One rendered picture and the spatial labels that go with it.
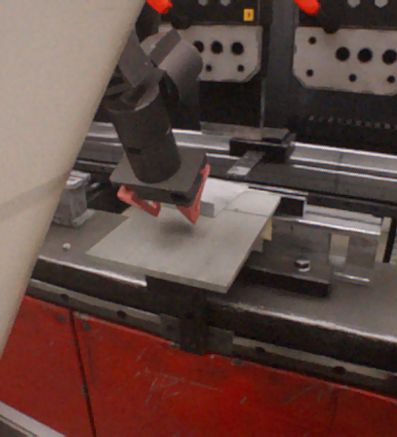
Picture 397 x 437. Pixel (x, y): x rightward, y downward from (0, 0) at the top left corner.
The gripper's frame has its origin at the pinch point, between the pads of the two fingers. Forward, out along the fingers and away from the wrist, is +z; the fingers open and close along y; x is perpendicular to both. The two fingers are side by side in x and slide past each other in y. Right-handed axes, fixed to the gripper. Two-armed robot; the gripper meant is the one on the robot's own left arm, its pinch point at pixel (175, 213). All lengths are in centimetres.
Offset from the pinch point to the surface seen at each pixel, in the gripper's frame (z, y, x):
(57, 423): 56, 35, 28
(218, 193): 7.7, -1.6, -10.0
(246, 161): 15.3, -1.2, -24.3
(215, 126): 1.8, 0.9, -18.8
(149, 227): 1.0, 3.1, 2.4
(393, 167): 25, -29, -37
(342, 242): 185, -17, -123
